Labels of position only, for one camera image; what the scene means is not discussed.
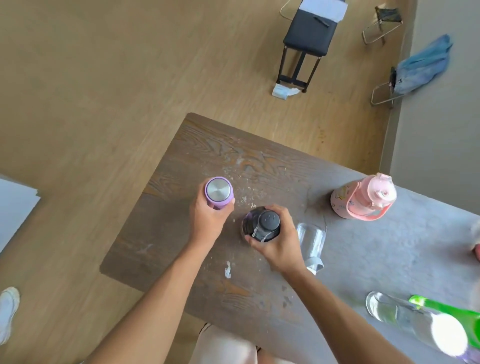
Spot black padded stool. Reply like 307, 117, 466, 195
275, 0, 339, 94

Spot clear glass bottle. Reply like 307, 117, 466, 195
365, 291, 470, 358

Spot pink and white object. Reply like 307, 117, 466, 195
470, 218, 480, 263

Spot white board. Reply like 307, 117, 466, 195
0, 174, 41, 256

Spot clear plastic bottle grey lid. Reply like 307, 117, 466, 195
296, 223, 327, 276

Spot green bottle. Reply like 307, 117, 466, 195
408, 295, 480, 350

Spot pink bottle with strap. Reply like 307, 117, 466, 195
330, 172, 398, 222

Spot person's light pink trousers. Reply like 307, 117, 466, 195
190, 324, 295, 364

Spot person's right forearm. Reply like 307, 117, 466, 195
280, 262, 415, 364

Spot dark bottle with black lid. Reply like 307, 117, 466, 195
241, 206, 282, 244

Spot purple bottle with steel lid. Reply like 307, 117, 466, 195
204, 176, 235, 211

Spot small metal folding stool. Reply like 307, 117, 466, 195
361, 5, 404, 46

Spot white paper sheet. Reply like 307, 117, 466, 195
298, 0, 349, 23

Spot white shoe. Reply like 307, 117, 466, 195
0, 287, 20, 346

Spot person's left forearm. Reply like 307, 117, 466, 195
85, 239, 223, 364

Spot light blue face mask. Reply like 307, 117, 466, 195
271, 83, 302, 101

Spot blue cloth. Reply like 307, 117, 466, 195
393, 34, 454, 95

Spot person's left hand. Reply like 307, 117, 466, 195
188, 191, 236, 247

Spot person's right hand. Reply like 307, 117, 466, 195
244, 204, 307, 274

